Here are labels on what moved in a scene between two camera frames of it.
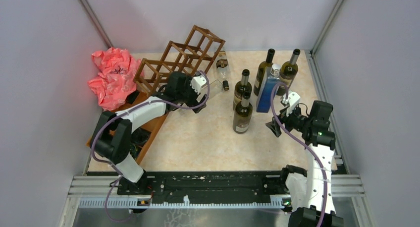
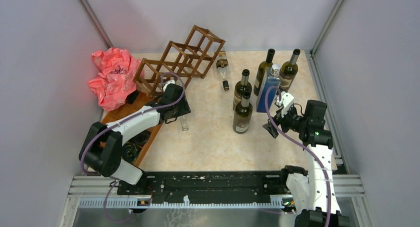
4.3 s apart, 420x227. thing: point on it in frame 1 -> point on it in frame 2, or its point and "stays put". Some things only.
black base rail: (205, 185) stays put
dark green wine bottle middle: (241, 87) stays put
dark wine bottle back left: (261, 70) stays put
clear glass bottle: (215, 87) -> (184, 124)
